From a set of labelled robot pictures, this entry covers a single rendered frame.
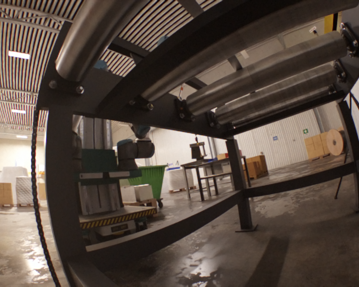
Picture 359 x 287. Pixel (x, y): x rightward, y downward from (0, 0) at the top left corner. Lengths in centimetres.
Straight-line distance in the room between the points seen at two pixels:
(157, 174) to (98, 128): 205
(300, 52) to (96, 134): 157
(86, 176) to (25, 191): 738
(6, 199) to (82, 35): 824
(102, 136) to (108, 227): 83
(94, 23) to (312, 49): 69
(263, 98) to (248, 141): 1023
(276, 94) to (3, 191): 869
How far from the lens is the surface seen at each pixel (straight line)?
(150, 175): 329
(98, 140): 158
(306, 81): 98
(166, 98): 82
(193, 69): 50
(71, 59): 45
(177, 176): 751
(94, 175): 124
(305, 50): 72
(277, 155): 1073
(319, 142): 796
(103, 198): 151
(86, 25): 38
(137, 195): 254
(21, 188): 851
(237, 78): 71
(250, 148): 1110
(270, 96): 97
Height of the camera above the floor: 50
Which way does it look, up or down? 13 degrees up
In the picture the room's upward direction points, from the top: 10 degrees counter-clockwise
